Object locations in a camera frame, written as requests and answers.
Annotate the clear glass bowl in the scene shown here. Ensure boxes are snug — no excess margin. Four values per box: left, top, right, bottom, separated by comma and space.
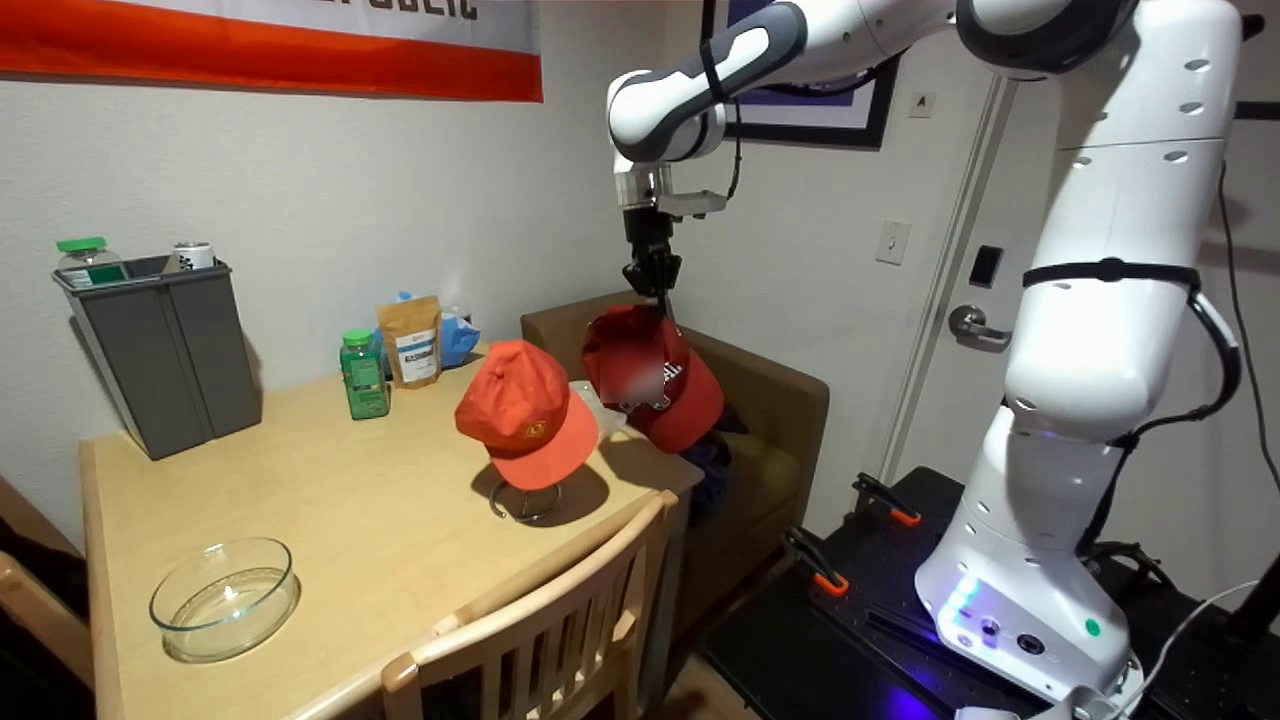
146, 530, 303, 669

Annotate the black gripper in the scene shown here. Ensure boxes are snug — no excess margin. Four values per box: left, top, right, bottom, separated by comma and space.
619, 203, 685, 318

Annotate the dark wooden bench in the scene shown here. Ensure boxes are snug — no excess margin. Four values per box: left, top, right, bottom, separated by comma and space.
0, 476, 98, 720

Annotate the blue cloth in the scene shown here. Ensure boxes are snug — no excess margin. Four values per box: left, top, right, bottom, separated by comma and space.
676, 430, 738, 527

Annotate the light wooden chair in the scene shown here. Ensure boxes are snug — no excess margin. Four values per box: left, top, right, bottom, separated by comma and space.
377, 487, 687, 720

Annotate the silver door handle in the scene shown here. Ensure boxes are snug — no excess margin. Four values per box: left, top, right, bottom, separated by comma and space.
945, 299, 1016, 356

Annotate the blue plastic bag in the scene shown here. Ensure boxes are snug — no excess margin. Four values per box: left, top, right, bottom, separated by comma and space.
438, 312, 484, 372

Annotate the brown armchair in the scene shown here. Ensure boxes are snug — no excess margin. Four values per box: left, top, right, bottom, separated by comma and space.
516, 288, 832, 642

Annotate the orange handled black clamp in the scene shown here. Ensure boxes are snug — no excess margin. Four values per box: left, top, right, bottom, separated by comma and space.
789, 527, 857, 601
852, 472, 930, 530

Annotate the black framed blue picture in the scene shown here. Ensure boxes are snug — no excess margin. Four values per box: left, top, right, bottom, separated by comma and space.
718, 0, 900, 151

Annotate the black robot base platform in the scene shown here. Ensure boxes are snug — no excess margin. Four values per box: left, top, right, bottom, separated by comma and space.
702, 463, 1280, 720

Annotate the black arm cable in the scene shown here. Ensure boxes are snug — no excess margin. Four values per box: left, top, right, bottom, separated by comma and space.
1020, 256, 1250, 450

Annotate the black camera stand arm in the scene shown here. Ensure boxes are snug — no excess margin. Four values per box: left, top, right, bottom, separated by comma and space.
1231, 6, 1280, 127

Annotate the black door lock plate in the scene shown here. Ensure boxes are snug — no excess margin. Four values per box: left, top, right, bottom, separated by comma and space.
967, 240, 1006, 290

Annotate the small metal can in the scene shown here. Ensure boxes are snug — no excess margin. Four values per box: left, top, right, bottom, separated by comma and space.
167, 240, 222, 277

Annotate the green capped container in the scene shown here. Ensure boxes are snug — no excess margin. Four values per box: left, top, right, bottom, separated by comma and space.
51, 231, 133, 290

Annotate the grey plastic bin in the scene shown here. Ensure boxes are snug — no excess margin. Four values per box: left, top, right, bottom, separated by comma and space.
50, 252, 268, 463

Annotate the white light switch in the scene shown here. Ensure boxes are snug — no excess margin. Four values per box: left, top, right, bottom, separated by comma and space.
872, 216, 916, 266

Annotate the white floor cable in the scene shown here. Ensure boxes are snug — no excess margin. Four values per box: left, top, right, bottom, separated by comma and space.
1124, 572, 1280, 720

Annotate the orange and white banner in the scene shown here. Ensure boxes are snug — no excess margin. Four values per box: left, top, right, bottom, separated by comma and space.
0, 0, 547, 108

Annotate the orange baseball cap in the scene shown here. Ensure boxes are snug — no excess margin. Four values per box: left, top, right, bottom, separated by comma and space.
452, 334, 606, 495

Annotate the green plastic bottle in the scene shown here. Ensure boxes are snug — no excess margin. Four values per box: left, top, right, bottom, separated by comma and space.
338, 325, 398, 422

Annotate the red Stanford baseball cap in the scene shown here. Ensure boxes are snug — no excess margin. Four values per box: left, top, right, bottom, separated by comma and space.
580, 299, 731, 454

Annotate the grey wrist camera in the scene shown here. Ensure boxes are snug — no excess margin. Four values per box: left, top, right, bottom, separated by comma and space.
666, 179, 731, 222

